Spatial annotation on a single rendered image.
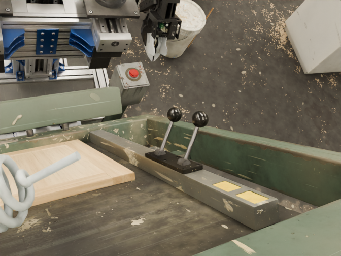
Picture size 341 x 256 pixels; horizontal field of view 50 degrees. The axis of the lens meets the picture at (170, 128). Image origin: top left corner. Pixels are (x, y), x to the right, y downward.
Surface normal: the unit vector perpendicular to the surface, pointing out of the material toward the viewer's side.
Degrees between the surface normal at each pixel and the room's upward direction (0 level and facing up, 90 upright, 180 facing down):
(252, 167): 90
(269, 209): 31
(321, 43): 90
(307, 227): 59
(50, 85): 0
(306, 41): 90
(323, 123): 0
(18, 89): 0
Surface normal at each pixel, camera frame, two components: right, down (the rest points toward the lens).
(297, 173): -0.88, 0.18
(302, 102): 0.34, -0.41
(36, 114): 0.46, 0.11
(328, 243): -0.11, -0.98
